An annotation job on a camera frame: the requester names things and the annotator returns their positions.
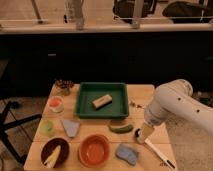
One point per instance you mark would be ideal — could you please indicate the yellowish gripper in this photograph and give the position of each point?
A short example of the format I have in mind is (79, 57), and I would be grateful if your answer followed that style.
(144, 132)

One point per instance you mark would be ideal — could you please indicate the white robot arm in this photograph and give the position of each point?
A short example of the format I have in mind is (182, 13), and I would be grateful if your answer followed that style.
(174, 97)

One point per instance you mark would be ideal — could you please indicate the green plastic tray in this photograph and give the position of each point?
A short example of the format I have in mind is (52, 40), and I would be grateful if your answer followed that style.
(90, 91)

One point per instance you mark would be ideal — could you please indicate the green cucumber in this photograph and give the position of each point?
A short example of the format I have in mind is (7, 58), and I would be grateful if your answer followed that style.
(121, 130)

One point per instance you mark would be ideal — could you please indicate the small metal fork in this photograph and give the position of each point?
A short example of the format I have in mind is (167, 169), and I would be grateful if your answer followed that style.
(133, 104)

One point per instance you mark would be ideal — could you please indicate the orange bowl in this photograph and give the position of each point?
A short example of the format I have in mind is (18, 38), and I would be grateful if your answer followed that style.
(94, 151)

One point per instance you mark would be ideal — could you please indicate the tan wooden block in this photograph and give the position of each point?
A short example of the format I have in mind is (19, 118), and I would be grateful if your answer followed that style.
(101, 101)

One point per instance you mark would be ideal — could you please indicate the grey triangular cloth piece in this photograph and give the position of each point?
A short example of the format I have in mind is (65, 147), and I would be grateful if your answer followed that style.
(71, 127)

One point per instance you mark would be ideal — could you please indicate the wooden table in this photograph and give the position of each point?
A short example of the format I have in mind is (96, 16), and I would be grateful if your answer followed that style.
(148, 161)

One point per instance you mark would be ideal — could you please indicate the dark brown bowl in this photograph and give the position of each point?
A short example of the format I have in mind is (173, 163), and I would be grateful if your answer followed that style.
(50, 146)

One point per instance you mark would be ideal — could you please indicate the white cup orange contents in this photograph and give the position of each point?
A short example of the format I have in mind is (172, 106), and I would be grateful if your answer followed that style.
(55, 104)

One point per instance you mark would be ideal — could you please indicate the yellow corn piece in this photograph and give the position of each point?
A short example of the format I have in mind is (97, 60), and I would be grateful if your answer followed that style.
(51, 160)

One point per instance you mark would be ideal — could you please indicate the green cup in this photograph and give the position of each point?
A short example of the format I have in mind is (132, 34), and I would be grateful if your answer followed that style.
(47, 128)

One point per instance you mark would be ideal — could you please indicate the black office chair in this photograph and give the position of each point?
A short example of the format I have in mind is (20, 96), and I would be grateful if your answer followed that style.
(3, 115)

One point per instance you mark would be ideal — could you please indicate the white black handled brush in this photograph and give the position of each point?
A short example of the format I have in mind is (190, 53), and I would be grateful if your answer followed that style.
(162, 156)

